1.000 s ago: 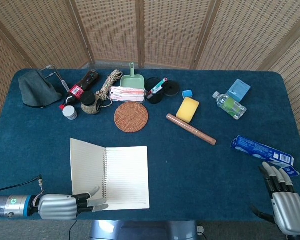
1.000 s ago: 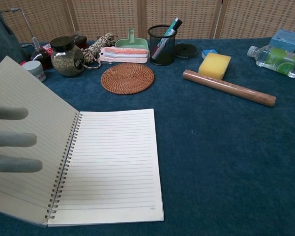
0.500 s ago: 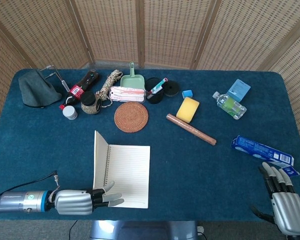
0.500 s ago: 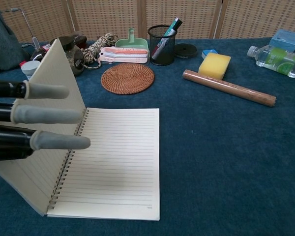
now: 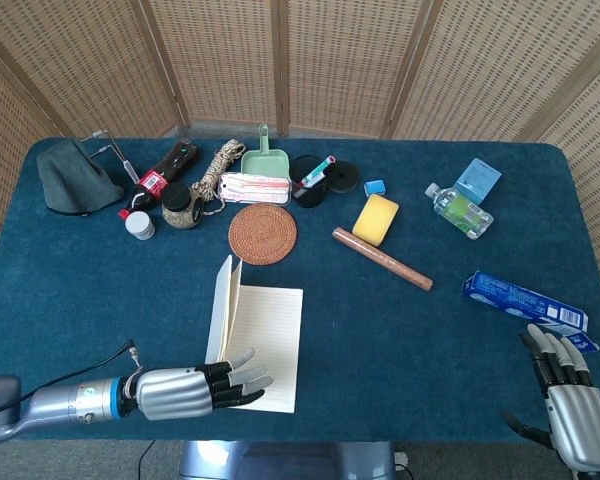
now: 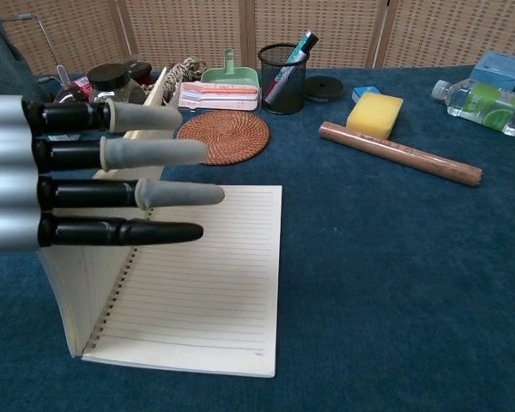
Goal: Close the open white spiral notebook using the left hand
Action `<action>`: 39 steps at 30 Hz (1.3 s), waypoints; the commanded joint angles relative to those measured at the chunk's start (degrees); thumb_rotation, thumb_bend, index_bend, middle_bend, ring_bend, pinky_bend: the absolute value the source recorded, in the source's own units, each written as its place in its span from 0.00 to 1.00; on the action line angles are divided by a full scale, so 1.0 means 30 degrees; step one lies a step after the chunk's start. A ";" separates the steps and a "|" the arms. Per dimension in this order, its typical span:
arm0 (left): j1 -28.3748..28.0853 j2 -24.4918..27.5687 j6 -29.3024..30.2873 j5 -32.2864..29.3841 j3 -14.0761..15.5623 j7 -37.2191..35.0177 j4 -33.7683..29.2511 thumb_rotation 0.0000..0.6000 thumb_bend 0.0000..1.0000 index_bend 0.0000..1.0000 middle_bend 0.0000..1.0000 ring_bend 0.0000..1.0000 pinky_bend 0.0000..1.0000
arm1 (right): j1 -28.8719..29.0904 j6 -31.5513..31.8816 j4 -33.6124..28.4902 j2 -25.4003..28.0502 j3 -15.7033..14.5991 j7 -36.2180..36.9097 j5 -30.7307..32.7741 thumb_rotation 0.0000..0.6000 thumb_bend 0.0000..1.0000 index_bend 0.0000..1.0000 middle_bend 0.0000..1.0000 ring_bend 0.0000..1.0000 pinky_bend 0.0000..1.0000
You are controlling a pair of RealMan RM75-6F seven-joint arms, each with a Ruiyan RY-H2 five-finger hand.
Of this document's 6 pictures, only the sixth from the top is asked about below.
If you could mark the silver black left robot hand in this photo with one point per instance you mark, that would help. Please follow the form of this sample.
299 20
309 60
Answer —
8 171

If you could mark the spiral lined notebook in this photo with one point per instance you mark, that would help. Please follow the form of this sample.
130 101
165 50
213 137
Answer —
197 279

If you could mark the dark grey-green felt cloth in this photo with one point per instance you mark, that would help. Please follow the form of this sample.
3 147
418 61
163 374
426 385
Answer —
4 60

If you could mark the glass jar with black lid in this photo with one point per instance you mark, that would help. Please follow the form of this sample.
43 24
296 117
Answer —
109 75

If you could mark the dark cola bottle red label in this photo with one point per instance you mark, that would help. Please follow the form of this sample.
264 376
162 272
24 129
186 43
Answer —
139 70

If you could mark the pink toothbrush pack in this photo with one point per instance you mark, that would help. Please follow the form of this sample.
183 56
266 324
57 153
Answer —
223 98

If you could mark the woven rattan folding screen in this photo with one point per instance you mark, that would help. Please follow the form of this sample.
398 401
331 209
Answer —
189 30

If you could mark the round woven rattan coaster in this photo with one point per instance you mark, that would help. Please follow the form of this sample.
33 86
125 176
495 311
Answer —
236 135

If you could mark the light green plastic dustpan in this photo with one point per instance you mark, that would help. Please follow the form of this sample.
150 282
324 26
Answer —
240 77

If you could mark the black round discs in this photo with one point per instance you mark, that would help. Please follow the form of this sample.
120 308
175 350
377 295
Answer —
292 96

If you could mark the black round lid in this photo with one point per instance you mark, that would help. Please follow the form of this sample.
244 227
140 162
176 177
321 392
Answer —
324 88

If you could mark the small blue cube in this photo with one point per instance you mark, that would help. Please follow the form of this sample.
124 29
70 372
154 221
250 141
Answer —
362 92

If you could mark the yellow sponge block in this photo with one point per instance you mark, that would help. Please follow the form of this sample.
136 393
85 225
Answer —
373 113

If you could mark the blue carpet table cover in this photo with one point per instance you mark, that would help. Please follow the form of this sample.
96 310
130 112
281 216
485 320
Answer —
369 279

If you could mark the brown wooden rolling pin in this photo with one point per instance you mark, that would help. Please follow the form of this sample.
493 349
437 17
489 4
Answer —
395 150

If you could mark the clear water bottle green label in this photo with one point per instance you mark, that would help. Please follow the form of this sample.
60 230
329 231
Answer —
485 103

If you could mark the light blue cardboard box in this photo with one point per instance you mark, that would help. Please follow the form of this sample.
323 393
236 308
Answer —
498 68

